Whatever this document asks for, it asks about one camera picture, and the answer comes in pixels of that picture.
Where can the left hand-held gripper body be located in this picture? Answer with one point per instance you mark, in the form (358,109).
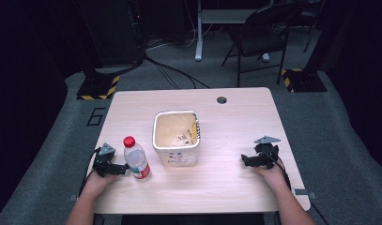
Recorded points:
(104,162)

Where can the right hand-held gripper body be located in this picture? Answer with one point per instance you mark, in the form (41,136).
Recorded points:
(267,155)

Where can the clear plastic bottle red cap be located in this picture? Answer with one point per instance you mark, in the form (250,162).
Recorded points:
(136,161)

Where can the white square bin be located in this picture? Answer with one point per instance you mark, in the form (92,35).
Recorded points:
(176,137)

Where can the person's right hand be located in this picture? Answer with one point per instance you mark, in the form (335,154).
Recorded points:
(273,176)

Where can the person's left hand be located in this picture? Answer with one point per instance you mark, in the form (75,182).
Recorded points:
(99,183)

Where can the striped black stand base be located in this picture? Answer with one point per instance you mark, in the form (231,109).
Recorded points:
(98,89)
(304,80)

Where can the dark curtain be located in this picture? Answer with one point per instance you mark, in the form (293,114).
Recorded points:
(360,62)
(22,78)

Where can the black folding chair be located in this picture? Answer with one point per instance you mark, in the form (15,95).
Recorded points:
(260,37)

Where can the black cabinet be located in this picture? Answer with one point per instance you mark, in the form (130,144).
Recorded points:
(113,31)

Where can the white desk frame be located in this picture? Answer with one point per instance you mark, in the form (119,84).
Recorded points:
(198,31)

